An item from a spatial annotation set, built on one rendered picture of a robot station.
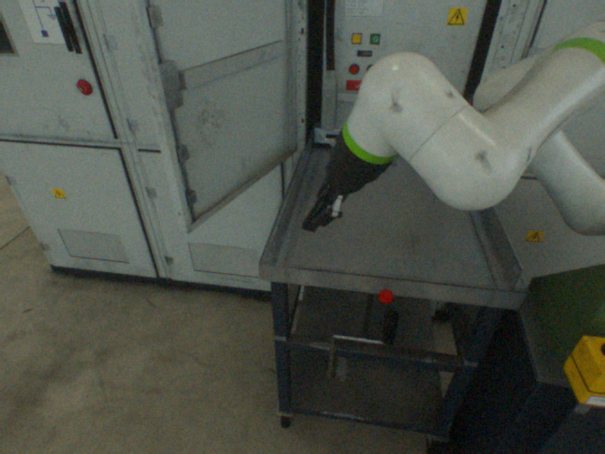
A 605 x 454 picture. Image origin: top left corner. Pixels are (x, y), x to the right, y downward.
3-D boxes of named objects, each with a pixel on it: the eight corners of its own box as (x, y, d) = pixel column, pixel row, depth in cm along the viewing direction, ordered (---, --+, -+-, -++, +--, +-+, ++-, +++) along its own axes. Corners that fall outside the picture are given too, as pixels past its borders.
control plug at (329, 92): (334, 131, 133) (337, 80, 123) (320, 131, 134) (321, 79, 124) (336, 123, 140) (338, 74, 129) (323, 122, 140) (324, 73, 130)
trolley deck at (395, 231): (519, 310, 87) (528, 292, 84) (259, 280, 95) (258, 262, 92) (465, 175, 142) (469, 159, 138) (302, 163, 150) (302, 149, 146)
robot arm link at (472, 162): (512, 84, 68) (566, 30, 58) (563, 130, 66) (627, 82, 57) (392, 177, 51) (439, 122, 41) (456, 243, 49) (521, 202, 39)
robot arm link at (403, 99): (416, 23, 49) (365, 43, 43) (487, 89, 47) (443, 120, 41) (367, 102, 61) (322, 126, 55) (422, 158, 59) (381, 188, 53)
